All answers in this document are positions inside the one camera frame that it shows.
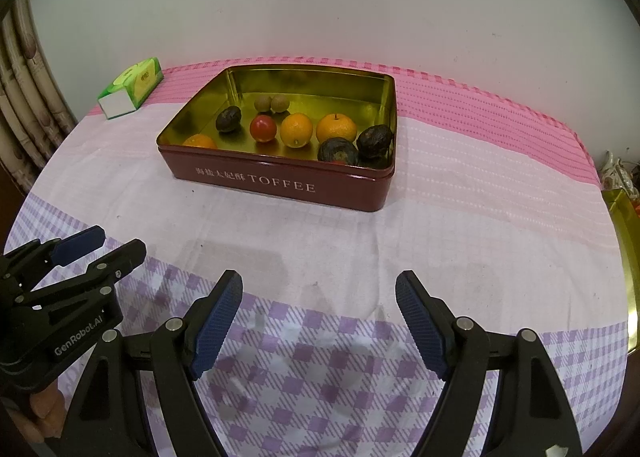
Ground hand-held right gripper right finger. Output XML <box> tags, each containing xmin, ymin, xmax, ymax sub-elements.
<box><xmin>394</xmin><ymin>270</ymin><xmax>583</xmax><ymax>457</ymax></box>

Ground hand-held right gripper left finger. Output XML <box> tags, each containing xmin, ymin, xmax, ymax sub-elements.
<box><xmin>62</xmin><ymin>270</ymin><xmax>245</xmax><ymax>457</ymax></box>

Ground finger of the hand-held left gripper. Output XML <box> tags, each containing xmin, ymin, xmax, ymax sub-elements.
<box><xmin>82</xmin><ymin>238</ymin><xmax>148</xmax><ymax>288</ymax></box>
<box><xmin>0</xmin><ymin>225</ymin><xmax>107</xmax><ymax>289</ymax></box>

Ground orange mandarin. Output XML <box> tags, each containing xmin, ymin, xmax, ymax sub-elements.
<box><xmin>182</xmin><ymin>134</ymin><xmax>219</xmax><ymax>150</ymax></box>
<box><xmin>280</xmin><ymin>113</ymin><xmax>314</xmax><ymax>148</ymax></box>
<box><xmin>316</xmin><ymin>113</ymin><xmax>358</xmax><ymax>142</ymax></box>

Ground red metal tin box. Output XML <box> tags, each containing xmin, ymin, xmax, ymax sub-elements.
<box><xmin>155</xmin><ymin>64</ymin><xmax>397</xmax><ymax>212</ymax></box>

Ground dark water chestnut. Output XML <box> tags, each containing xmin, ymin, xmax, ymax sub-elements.
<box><xmin>215</xmin><ymin>106</ymin><xmax>243</xmax><ymax>133</ymax></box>
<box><xmin>355</xmin><ymin>124</ymin><xmax>394</xmax><ymax>159</ymax></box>
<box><xmin>317</xmin><ymin>137</ymin><xmax>359</xmax><ymax>164</ymax></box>

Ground red cherry tomato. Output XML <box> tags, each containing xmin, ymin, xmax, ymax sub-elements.
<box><xmin>249</xmin><ymin>115</ymin><xmax>277</xmax><ymax>143</ymax></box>

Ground person's left hand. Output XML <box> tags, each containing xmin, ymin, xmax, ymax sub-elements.
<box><xmin>15</xmin><ymin>384</ymin><xmax>66</xmax><ymax>445</ymax></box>

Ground purple checked tablecloth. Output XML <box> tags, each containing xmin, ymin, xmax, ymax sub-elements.
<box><xmin>10</xmin><ymin>102</ymin><xmax>631</xmax><ymax>457</ymax></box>

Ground green tissue box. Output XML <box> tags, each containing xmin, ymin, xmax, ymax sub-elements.
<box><xmin>97</xmin><ymin>57</ymin><xmax>165</xmax><ymax>120</ymax></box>

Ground beige patterned curtain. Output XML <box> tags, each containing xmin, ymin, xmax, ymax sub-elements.
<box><xmin>0</xmin><ymin>0</ymin><xmax>78</xmax><ymax>198</ymax></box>

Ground gold metal tray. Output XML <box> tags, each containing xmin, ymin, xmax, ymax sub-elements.
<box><xmin>601</xmin><ymin>188</ymin><xmax>640</xmax><ymax>354</ymax></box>

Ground pink mat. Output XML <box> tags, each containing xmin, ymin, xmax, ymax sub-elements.
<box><xmin>87</xmin><ymin>56</ymin><xmax>603</xmax><ymax>188</ymax></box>

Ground white patterned ornament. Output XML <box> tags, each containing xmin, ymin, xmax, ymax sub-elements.
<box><xmin>599</xmin><ymin>151</ymin><xmax>640</xmax><ymax>200</ymax></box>

